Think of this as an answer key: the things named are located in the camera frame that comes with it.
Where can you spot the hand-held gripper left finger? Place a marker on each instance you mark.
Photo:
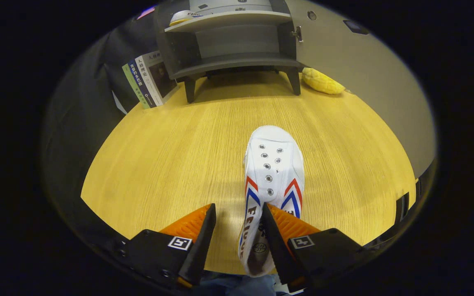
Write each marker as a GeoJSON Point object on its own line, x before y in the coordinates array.
{"type": "Point", "coordinates": [202, 246]}

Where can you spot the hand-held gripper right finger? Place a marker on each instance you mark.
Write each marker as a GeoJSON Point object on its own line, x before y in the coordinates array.
{"type": "Point", "coordinates": [276, 250]}

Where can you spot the white canvas shoe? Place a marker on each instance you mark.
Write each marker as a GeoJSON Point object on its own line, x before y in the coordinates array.
{"type": "Point", "coordinates": [181, 17]}
{"type": "Point", "coordinates": [274, 164]}

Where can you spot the grey shoe cabinet door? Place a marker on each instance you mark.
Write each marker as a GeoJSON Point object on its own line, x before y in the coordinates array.
{"type": "Point", "coordinates": [377, 90]}

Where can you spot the metal door hinge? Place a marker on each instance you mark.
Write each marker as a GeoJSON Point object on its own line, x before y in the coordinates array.
{"type": "Point", "coordinates": [298, 33]}

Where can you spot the person's blue jeans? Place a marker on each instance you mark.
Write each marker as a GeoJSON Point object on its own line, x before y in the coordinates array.
{"type": "Point", "coordinates": [237, 285]}

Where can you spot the black backdrop cloth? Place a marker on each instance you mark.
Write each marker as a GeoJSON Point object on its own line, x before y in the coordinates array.
{"type": "Point", "coordinates": [80, 123]}

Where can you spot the blue book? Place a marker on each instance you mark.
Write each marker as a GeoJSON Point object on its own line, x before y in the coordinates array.
{"type": "Point", "coordinates": [141, 82]}

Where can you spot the yellow plush toy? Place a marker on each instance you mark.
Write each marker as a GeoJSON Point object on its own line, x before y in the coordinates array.
{"type": "Point", "coordinates": [323, 81]}

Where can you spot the white book with dark cover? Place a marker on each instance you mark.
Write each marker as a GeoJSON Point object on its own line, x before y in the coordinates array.
{"type": "Point", "coordinates": [150, 78]}

